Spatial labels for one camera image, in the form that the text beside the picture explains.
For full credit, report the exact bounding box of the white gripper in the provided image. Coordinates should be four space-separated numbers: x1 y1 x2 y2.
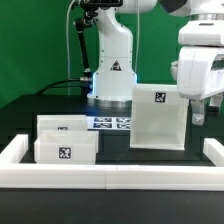
170 46 224 126

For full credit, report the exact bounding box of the white drawer cabinet frame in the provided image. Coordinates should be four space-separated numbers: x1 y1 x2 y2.
130 84 189 151

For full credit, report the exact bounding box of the white front drawer box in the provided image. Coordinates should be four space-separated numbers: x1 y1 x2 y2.
34 130 99 165

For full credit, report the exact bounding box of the white drawer box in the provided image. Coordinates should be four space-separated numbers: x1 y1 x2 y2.
37 115 88 135
34 130 99 165

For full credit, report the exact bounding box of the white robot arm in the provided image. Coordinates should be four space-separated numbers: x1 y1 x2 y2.
81 0 224 125

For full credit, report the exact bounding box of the paper sheet with markers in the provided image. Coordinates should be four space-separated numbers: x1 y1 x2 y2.
87 116 131 130

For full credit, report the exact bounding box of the white U-shaped fence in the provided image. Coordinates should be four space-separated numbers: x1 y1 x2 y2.
0 134 224 191

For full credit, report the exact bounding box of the black cable at base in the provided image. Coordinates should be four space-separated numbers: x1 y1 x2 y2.
35 77 94 96

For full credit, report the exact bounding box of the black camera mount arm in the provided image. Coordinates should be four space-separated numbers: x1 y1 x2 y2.
74 0 97 78

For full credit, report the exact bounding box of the white cable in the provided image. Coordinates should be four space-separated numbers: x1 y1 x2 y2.
65 0 76 96

